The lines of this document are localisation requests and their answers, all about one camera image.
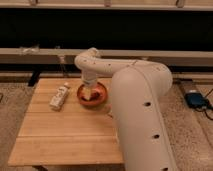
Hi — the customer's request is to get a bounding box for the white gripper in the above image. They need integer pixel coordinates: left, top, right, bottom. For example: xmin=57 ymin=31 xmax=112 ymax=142
xmin=82 ymin=70 xmax=97 ymax=100

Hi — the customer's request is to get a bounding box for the dark red pepper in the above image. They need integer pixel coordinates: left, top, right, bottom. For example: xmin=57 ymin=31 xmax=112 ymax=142
xmin=87 ymin=89 xmax=101 ymax=101

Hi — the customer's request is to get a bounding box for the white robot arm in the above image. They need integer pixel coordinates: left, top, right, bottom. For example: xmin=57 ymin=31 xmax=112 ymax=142
xmin=75 ymin=48 xmax=178 ymax=171

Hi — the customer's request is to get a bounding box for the orange ceramic bowl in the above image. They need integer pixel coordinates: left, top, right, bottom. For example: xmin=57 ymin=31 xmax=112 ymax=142
xmin=77 ymin=82 xmax=108 ymax=107

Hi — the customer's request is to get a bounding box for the black table leg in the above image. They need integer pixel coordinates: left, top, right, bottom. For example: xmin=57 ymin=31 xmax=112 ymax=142
xmin=28 ymin=70 xmax=41 ymax=87

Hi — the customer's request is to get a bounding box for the blue power box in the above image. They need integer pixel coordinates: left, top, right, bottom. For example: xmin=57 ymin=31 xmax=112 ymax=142
xmin=184 ymin=92 xmax=212 ymax=109

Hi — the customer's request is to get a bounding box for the wooden beam rail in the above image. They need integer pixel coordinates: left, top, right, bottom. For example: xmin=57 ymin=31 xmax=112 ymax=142
xmin=0 ymin=47 xmax=213 ymax=67

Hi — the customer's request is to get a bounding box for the black cable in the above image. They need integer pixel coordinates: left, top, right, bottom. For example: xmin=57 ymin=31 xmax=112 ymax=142
xmin=195 ymin=88 xmax=213 ymax=121

